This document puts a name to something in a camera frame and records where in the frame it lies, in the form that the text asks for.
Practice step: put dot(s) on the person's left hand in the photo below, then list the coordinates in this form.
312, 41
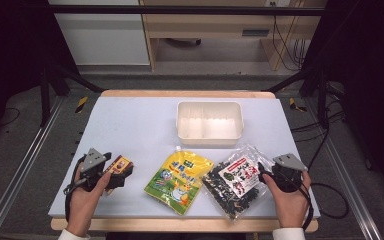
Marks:
83, 206

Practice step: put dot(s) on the aluminium floor rail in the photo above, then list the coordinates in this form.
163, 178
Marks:
346, 173
20, 170

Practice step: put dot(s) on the dark chair base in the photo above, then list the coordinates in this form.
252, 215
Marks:
183, 42

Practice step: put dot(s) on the dark curtain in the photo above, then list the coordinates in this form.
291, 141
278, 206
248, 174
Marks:
366, 83
10, 50

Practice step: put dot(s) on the clear bag of dark seaweed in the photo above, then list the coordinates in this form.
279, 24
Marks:
236, 180

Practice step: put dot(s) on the grey rectangular panel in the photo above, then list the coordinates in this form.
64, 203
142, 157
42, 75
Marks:
255, 32

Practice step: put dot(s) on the yellow printed stand-up pouch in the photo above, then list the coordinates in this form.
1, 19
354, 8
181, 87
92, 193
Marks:
178, 181

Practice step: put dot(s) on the white plastic container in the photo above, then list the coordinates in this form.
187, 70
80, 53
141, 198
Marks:
210, 125

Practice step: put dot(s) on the light wooden desk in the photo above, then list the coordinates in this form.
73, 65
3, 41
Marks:
213, 25

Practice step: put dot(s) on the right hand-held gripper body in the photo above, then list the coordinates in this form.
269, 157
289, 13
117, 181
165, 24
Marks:
288, 173

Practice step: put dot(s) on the white table mat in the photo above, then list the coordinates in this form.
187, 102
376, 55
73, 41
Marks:
136, 133

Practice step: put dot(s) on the white cabinet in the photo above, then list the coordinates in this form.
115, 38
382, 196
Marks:
103, 36

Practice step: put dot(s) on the person's right hand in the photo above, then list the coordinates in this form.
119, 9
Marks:
290, 206

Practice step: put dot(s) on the black horizontal metal bar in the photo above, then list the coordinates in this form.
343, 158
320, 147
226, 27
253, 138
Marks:
180, 10

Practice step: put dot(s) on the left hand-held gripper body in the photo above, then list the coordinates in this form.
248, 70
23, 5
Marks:
93, 160

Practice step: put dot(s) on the black metal stand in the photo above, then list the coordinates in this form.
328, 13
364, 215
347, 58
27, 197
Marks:
321, 100
45, 100

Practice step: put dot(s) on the yellow black floor tape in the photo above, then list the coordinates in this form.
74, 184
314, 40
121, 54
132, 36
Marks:
81, 104
295, 106

